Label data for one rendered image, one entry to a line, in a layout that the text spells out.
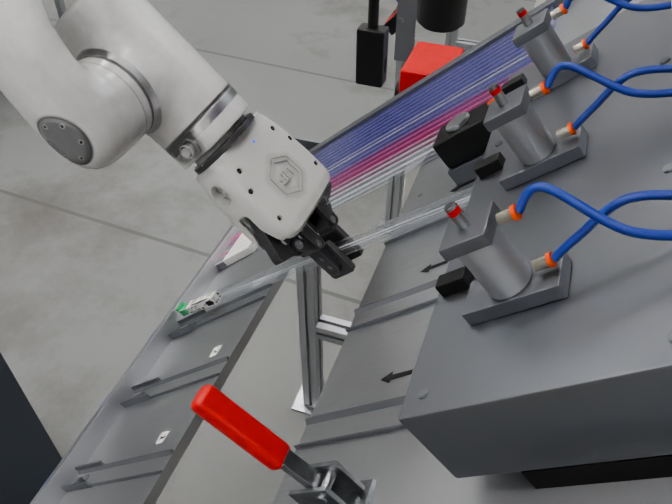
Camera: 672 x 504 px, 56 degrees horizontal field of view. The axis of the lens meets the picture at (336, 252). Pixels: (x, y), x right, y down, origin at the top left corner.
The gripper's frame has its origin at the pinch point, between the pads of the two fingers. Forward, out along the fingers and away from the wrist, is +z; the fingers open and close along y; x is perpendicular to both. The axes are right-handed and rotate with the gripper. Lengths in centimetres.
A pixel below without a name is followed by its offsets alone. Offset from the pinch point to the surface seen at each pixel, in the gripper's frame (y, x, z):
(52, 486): -25.8, 28.7, -3.0
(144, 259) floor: 61, 133, 3
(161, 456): -22.2, 11.8, -0.3
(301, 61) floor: 198, 145, 4
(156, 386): -12.2, 24.6, -0.8
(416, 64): 70, 22, 6
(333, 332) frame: 33, 56, 34
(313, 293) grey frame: 34, 52, 23
